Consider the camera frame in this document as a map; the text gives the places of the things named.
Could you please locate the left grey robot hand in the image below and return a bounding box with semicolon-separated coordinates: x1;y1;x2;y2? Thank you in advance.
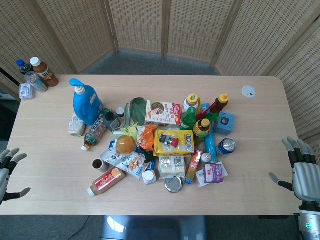
0;147;32;206

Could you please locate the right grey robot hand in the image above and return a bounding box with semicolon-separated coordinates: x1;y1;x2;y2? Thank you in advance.
268;136;320;202

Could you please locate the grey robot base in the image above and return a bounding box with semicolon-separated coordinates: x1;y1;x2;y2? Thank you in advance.
99;214;209;240

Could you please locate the clear plastic box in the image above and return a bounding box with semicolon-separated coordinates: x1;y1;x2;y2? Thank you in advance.
18;82;35;102

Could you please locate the white small cup container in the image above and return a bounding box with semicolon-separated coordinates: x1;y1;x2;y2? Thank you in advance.
68;114;86;138

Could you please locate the blue drink can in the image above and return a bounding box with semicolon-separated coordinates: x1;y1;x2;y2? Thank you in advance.
215;138;237;156

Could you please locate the purple and white box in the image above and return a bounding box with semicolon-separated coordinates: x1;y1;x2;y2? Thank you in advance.
202;163;224;184

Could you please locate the clear plastic jar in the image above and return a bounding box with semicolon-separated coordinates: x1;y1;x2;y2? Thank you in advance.
24;71;49;94

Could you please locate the green tea bottle white cap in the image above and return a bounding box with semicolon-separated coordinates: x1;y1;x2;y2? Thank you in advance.
80;115;108;152

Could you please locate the blue cardboard box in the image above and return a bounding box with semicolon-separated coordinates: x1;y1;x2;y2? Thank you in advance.
213;111;237;136

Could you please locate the blue cylinder tube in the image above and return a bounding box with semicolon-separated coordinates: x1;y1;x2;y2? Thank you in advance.
201;101;218;164

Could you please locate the small silver can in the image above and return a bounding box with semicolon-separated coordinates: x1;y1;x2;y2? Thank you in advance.
201;152;214;165

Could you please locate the milk tea bottle red label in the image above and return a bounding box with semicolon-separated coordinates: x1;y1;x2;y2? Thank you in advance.
87;166;127;198

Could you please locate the white round table grommet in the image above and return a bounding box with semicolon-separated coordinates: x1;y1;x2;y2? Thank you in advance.
241;84;257;99

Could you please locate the brown tea bottle white cap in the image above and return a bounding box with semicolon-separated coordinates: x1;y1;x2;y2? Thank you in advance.
29;56;60;88

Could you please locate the dark bottle blue cap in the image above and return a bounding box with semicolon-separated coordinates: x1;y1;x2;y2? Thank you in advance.
16;59;33;76

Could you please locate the blue detergent pump bottle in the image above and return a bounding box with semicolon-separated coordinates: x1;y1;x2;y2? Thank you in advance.
68;78;105;127

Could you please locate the red and yellow long box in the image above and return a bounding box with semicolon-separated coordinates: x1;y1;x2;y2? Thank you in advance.
183;149;203;186

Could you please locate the honey squeeze bottle yellow cap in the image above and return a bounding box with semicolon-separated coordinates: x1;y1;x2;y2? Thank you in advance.
215;92;230;114

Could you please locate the brown bottle yellow cap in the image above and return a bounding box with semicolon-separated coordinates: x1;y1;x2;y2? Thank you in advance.
193;118;212;145

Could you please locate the pale green small block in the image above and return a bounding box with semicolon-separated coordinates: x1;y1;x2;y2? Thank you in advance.
111;128;126;141

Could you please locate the dark grey jar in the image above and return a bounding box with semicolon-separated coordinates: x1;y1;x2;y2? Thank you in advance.
102;108;122;132

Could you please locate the red plastic tool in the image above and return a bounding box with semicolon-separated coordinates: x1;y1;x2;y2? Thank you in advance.
196;98;221;121

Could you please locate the white and blue snack bag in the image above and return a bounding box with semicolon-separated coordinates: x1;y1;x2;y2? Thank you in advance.
100;140;147;181

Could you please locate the orange yellow ball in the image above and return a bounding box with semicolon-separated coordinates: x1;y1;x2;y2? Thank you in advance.
116;135;137;155

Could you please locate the yellow snack bag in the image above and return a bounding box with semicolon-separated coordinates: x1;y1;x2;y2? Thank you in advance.
153;129;196;157

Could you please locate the silver tin can lid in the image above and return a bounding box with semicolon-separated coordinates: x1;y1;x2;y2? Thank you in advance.
164;175;185;194

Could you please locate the green plastic bottle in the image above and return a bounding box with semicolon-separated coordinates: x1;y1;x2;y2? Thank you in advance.
179;106;199;132

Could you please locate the yellow green crumpled bag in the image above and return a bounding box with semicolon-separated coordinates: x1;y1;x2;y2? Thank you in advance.
122;123;141;144

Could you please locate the pale green utensil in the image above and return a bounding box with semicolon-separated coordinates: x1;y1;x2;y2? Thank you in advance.
121;102;133;129

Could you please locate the cream white food package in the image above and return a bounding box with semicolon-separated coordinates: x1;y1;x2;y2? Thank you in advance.
157;155;187;181

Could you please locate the white bottle yellow cap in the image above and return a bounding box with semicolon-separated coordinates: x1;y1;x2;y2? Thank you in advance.
182;93;201;113

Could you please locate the red emergency stop button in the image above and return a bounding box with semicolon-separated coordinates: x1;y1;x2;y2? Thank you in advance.
158;133;179;147

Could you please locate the orange snack bag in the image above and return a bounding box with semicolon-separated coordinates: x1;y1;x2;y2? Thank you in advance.
136;124;159;152

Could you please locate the green plastic bag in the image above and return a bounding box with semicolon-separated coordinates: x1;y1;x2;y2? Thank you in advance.
129;97;149;126

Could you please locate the red and white snack box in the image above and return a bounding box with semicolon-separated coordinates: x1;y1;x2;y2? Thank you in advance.
144;99;183;127

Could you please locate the woven wooden folding screen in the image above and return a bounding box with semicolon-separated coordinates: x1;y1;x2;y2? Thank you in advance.
0;0;320;142

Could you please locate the black cable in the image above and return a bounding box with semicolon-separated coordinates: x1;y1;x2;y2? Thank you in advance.
73;215;91;240

